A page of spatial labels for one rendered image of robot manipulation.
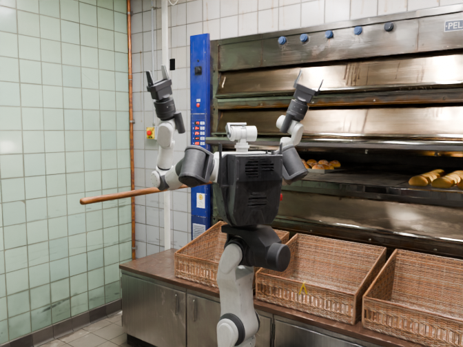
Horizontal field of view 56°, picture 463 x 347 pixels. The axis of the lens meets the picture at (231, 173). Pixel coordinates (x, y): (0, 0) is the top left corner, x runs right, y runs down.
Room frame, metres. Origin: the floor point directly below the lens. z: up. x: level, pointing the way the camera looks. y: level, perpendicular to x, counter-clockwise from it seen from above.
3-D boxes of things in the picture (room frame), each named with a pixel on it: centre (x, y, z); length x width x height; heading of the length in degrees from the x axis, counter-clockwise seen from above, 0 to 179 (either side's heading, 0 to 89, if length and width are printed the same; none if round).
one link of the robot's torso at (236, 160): (1.85, -0.06, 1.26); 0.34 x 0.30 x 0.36; 108
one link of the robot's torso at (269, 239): (1.84, -0.11, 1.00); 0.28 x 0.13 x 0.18; 53
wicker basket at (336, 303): (2.32, -0.49, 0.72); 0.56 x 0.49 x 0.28; 54
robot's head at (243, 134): (1.91, -0.05, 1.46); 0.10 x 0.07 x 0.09; 108
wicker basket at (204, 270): (2.68, -0.01, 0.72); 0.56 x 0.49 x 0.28; 54
